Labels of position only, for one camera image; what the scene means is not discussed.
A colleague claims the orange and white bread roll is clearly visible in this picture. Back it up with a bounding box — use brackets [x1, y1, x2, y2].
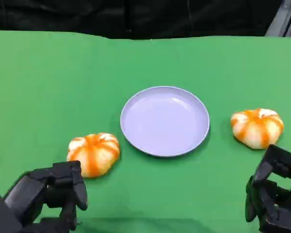
[66, 132, 121, 179]
[230, 108, 285, 150]

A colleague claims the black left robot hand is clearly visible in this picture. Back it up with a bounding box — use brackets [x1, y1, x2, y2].
[0, 160, 89, 233]

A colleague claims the grey metal frame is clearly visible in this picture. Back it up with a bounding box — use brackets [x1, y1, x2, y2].
[265, 0, 291, 37]

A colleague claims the black backdrop cloth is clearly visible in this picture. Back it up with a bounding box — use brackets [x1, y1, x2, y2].
[0, 0, 282, 40]

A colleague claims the lilac plate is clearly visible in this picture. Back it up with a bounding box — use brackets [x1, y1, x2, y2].
[120, 85, 210, 158]

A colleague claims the green cloth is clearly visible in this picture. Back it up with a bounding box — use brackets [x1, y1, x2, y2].
[0, 29, 291, 233]

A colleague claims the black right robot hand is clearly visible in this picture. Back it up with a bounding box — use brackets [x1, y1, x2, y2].
[244, 144, 291, 233]

